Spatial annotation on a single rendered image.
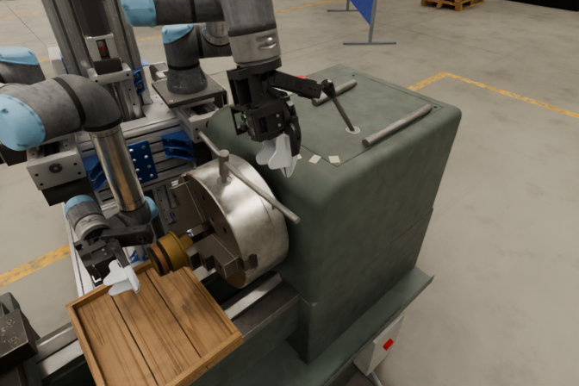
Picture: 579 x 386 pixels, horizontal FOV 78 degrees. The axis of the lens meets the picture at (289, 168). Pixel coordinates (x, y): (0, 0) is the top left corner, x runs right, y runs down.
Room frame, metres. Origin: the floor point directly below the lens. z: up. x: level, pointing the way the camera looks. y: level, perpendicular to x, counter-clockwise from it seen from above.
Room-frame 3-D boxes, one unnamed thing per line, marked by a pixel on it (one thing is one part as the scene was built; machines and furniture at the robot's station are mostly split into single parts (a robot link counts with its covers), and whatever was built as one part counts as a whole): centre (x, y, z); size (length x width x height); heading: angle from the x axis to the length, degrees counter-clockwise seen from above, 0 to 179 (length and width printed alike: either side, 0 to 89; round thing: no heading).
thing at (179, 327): (0.49, 0.34, 0.89); 0.36 x 0.30 x 0.04; 41
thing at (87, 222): (0.62, 0.48, 1.08); 0.08 x 0.05 x 0.08; 131
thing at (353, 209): (0.93, -0.13, 1.06); 0.59 x 0.48 x 0.39; 131
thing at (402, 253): (0.93, -0.13, 0.43); 0.60 x 0.48 x 0.86; 131
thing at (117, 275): (0.48, 0.36, 1.09); 0.09 x 0.06 x 0.03; 41
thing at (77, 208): (0.68, 0.53, 1.07); 0.11 x 0.08 x 0.09; 41
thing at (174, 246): (0.55, 0.27, 1.08); 0.09 x 0.09 x 0.09; 41
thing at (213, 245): (0.53, 0.16, 1.09); 0.12 x 0.11 x 0.05; 41
